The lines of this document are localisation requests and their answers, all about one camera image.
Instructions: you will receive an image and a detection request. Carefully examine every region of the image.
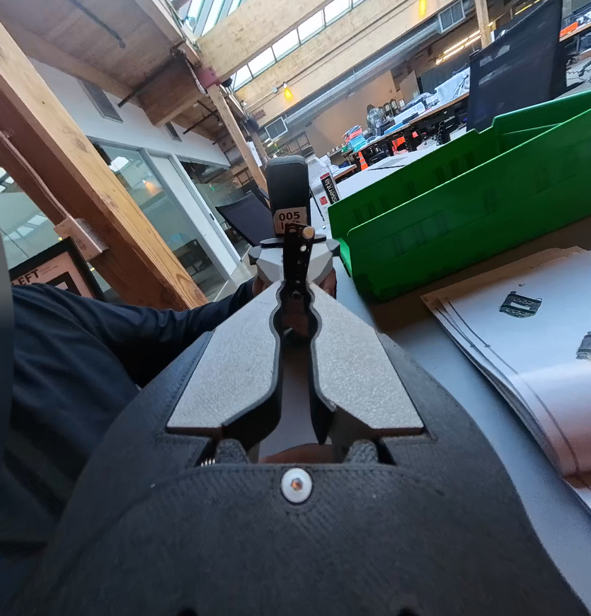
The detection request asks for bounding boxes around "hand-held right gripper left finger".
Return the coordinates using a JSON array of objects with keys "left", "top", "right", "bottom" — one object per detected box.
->
[{"left": 166, "top": 281, "right": 284, "bottom": 447}]

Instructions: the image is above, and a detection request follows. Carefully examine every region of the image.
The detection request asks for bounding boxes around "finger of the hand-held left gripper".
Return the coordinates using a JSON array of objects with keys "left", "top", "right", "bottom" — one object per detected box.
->
[
  {"left": 308, "top": 240, "right": 338, "bottom": 286},
  {"left": 254, "top": 242, "right": 283, "bottom": 285}
]

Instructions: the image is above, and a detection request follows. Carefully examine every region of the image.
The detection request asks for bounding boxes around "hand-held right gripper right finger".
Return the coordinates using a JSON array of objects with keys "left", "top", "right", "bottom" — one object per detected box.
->
[{"left": 306, "top": 283, "right": 424, "bottom": 444}]

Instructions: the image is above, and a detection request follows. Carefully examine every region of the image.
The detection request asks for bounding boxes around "black lego beam axle assembly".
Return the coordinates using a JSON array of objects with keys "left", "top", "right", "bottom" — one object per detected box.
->
[{"left": 282, "top": 224, "right": 316, "bottom": 313}]

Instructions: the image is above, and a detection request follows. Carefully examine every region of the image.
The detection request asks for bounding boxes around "person's left forearm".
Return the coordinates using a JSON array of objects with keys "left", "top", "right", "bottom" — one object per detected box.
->
[{"left": 11, "top": 279, "right": 258, "bottom": 388}]

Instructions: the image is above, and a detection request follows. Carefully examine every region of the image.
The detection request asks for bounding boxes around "lego instruction booklet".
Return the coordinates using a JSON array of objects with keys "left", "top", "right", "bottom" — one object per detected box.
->
[{"left": 421, "top": 245, "right": 591, "bottom": 525}]

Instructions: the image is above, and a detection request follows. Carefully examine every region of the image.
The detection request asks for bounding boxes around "person's left hand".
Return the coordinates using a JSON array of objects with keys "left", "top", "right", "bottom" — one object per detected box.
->
[{"left": 251, "top": 269, "right": 338, "bottom": 340}]

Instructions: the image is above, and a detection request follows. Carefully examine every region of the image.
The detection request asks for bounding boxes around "clear water bottle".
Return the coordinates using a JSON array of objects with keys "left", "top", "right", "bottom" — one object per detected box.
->
[{"left": 307, "top": 155, "right": 343, "bottom": 213}]

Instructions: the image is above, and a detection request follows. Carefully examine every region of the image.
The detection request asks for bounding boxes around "black chair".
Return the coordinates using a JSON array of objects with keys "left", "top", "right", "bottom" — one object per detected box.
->
[{"left": 215, "top": 192, "right": 273, "bottom": 247}]

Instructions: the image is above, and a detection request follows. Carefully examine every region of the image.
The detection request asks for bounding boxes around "green plastic bin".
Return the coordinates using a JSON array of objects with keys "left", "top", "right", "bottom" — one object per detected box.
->
[
  {"left": 327, "top": 87, "right": 591, "bottom": 237},
  {"left": 341, "top": 103, "right": 591, "bottom": 303}
]

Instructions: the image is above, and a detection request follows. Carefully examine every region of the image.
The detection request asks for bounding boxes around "person's torso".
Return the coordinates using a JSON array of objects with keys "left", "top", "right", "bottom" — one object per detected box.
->
[{"left": 0, "top": 366, "right": 147, "bottom": 616}]

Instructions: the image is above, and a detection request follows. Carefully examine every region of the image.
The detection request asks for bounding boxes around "framed marker sign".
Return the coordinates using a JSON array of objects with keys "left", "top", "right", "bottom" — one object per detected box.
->
[{"left": 9, "top": 238, "right": 104, "bottom": 300}]

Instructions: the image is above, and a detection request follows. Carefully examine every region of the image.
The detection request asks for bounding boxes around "black monitor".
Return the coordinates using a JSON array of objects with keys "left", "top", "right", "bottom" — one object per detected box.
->
[{"left": 466, "top": 0, "right": 567, "bottom": 134}]

